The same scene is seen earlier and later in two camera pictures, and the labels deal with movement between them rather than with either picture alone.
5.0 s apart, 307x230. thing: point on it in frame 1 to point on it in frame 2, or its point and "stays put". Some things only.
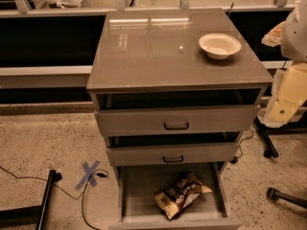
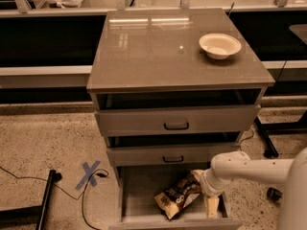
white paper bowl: (218, 46) stays put
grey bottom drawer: (137, 185) stays put
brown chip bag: (173, 200) stays put
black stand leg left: (34, 215) stays put
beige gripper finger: (274, 36) to (199, 172)
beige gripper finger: (277, 114) to (212, 204)
